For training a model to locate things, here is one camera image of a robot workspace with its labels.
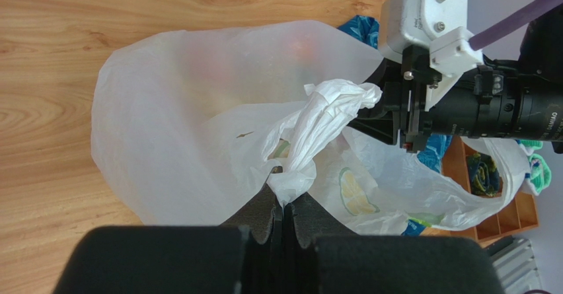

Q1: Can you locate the dark rolled sock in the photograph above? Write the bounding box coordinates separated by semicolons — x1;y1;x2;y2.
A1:
466;153;502;198

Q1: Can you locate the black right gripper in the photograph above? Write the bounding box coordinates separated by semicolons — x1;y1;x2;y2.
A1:
348;46;453;153

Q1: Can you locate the white printed plastic bag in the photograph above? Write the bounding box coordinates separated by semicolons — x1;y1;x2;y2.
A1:
91;20;531;237

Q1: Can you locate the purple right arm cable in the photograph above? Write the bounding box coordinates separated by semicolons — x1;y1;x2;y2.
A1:
468;0;563;52

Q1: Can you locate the teal white rolled sock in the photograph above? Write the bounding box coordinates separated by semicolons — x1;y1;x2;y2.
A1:
524;153;552;196

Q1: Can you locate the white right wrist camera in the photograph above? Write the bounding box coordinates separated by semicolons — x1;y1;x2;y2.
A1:
378;0;484;111

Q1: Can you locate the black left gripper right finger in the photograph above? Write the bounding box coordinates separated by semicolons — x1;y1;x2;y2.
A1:
284;194;504;293

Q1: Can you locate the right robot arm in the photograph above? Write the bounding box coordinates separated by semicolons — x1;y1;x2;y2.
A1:
350;0;562;153

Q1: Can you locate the blue shark print cloth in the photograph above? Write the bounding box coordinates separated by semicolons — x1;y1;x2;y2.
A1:
338;15;453;237

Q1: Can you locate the wooden compartment tray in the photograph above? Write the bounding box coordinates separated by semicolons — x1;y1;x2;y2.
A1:
422;137;539;244

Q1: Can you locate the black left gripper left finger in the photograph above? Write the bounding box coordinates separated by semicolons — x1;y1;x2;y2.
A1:
54;186;280;293

